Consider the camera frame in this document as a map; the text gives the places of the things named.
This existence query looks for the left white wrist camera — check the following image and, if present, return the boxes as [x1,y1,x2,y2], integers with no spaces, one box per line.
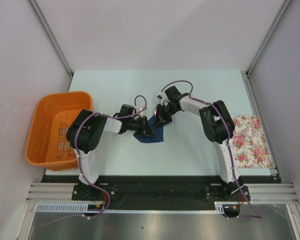
[135,105,148,116]

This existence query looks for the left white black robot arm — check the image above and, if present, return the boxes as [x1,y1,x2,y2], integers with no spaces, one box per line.
[66,104,156,200]

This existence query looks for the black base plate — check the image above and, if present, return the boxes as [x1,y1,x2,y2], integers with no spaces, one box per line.
[41,174,282,212]

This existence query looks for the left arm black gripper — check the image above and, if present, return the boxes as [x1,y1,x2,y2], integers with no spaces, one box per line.
[126,116,156,138]

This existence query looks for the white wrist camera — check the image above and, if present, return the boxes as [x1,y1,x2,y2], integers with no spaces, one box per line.
[157,91,167,105]
[135,105,148,116]

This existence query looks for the orange plastic basket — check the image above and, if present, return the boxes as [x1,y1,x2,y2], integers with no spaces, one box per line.
[25,91,93,171]

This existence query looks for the white slotted cable duct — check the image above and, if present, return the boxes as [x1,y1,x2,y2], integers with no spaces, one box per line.
[36,202,240,215]

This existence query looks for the dark blue paper napkin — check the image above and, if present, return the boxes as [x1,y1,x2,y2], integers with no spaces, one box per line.
[133,115,164,144]

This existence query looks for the floral cloth mat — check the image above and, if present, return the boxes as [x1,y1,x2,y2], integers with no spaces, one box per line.
[232,115,274,168]

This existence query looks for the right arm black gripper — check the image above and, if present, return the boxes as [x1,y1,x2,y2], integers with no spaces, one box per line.
[153,103,180,129]

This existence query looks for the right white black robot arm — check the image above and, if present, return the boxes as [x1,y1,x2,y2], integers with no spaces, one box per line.
[154,85,243,201]

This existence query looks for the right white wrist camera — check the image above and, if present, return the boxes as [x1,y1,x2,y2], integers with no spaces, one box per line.
[157,91,167,105]

